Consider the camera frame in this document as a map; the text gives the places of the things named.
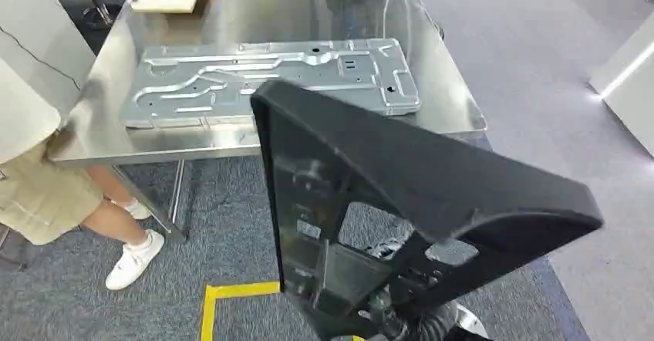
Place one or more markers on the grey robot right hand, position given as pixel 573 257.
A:
pixel 384 249

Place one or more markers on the black plastic panel with cutouts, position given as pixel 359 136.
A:
pixel 408 175

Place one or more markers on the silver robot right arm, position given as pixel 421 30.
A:
pixel 434 326

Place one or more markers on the yellow floor tape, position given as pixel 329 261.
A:
pixel 225 291

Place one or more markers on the stamped grey metal plate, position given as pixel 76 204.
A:
pixel 214 85

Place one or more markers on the stainless steel table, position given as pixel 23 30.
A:
pixel 286 19

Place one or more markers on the white cabinet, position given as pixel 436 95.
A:
pixel 631 83

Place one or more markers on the person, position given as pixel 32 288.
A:
pixel 46 200

